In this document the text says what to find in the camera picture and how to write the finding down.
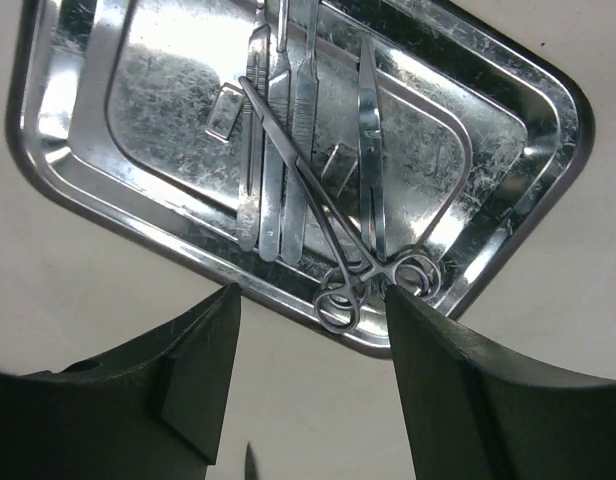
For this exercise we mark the steel surgical scissors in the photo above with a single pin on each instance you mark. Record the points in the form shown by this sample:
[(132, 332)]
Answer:
[(250, 464)]

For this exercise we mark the steel ringed scissors in tray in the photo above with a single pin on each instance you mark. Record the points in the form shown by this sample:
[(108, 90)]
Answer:
[(416, 273)]

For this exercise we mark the steel instrument tray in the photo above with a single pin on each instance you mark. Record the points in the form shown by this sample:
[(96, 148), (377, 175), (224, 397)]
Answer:
[(110, 100)]

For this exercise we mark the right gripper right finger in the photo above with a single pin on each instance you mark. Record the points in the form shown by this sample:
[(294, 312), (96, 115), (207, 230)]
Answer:
[(475, 409)]

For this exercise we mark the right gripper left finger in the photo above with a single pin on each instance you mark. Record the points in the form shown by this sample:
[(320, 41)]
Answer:
[(150, 408)]

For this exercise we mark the small foil blade packet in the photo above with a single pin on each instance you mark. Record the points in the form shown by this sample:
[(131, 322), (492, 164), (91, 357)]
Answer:
[(224, 112)]

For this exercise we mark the steel scalpel handle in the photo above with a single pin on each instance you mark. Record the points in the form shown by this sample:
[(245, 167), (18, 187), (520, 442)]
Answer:
[(278, 93), (303, 125), (248, 214)]

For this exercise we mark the beige surgical cloth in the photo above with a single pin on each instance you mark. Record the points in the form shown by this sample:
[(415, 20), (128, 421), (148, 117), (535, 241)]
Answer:
[(309, 407)]

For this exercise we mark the steel forceps with rings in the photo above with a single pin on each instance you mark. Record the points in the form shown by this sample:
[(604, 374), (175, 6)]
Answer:
[(337, 303)]

